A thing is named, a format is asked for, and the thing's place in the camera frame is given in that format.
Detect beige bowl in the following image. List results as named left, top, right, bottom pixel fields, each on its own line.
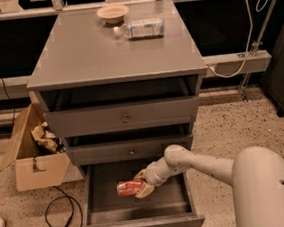
left=96, top=4, right=129, bottom=24

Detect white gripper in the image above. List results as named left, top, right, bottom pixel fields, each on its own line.
left=134, top=160, right=169, bottom=199

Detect crumpled snack bags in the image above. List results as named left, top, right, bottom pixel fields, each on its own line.
left=31, top=122, right=65, bottom=154

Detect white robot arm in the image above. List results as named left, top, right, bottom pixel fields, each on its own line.
left=136, top=144, right=284, bottom=227

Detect grey drawer cabinet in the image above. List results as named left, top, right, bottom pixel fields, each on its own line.
left=19, top=0, right=217, bottom=180

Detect grey drawer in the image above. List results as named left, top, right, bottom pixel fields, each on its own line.
left=66, top=123, right=193, bottom=166
left=40, top=75, right=201, bottom=140
left=82, top=158, right=205, bottom=227

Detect clear plastic water bottle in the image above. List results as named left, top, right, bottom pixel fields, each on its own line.
left=113, top=17, right=165, bottom=40

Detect grey middle drawer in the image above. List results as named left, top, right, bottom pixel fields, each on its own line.
left=66, top=123, right=193, bottom=166

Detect grey bottom drawer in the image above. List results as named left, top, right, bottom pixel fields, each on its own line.
left=82, top=158, right=205, bottom=227

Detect grey top drawer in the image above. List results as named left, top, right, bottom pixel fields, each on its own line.
left=40, top=75, right=201, bottom=140

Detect open cardboard box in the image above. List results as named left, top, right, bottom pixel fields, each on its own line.
left=0, top=92, right=70, bottom=192

